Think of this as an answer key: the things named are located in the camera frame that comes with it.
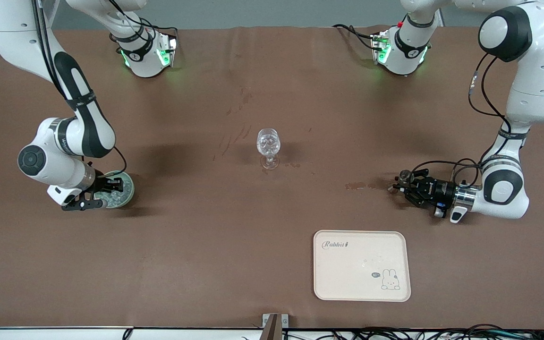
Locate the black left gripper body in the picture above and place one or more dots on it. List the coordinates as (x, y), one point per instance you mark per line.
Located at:
(435, 190)

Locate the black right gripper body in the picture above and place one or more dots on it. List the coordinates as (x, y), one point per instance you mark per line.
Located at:
(101, 184)

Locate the steel double-cone jigger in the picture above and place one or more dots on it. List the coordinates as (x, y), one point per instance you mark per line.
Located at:
(404, 177)

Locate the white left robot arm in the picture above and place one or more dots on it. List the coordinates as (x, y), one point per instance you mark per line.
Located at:
(541, 71)

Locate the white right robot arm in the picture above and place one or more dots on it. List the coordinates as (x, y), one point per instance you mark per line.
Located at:
(12, 38)

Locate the pile of clear ice cubes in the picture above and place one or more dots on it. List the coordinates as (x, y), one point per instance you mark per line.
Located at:
(118, 198)

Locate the clear stemmed wine glass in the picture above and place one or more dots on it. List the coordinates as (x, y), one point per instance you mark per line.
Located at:
(268, 141)

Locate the pale green ceramic bowl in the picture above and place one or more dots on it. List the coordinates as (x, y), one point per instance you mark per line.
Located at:
(129, 196)

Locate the beige tray with rabbit print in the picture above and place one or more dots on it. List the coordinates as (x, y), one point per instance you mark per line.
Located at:
(347, 274)

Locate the brown table cover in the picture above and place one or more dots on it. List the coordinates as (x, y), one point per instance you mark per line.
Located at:
(253, 236)

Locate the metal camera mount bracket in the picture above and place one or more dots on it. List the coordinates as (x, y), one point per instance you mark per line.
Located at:
(272, 328)

